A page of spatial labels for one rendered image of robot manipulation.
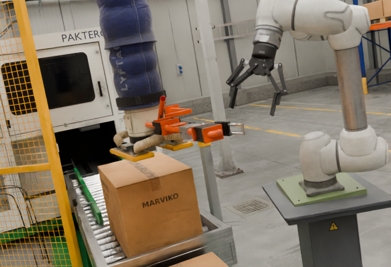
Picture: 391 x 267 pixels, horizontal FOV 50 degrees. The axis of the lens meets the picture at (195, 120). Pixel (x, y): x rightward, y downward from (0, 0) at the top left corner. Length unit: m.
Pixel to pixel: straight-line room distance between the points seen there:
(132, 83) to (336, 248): 1.23
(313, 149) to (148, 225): 0.89
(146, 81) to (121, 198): 0.60
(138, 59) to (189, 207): 0.83
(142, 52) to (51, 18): 9.10
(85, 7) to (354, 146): 9.58
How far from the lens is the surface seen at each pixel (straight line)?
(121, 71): 1.85
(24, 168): 2.87
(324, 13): 1.34
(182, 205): 2.19
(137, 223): 2.14
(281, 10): 1.37
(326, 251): 2.17
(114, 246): 2.51
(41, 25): 10.85
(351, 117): 1.98
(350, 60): 1.93
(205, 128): 1.35
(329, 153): 2.03
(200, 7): 5.19
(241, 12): 12.44
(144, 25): 1.86
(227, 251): 2.29
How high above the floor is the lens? 1.49
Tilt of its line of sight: 8 degrees down
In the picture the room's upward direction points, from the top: 10 degrees counter-clockwise
